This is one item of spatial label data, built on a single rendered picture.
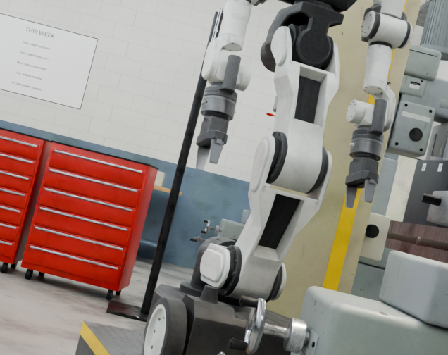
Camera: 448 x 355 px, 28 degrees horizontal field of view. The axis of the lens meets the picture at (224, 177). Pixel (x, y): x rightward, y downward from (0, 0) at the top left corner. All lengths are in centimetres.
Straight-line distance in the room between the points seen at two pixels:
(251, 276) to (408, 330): 77
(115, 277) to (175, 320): 418
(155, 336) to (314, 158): 62
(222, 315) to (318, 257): 147
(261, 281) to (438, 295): 79
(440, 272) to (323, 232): 190
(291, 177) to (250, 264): 27
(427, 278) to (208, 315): 62
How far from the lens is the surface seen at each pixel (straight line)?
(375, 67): 255
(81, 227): 633
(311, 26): 247
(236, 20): 240
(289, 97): 239
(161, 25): 1099
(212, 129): 227
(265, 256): 241
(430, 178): 249
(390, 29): 257
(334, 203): 362
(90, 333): 268
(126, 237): 627
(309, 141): 235
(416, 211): 252
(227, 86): 229
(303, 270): 361
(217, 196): 1084
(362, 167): 244
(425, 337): 176
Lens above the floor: 85
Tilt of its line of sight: 2 degrees up
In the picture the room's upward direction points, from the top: 14 degrees clockwise
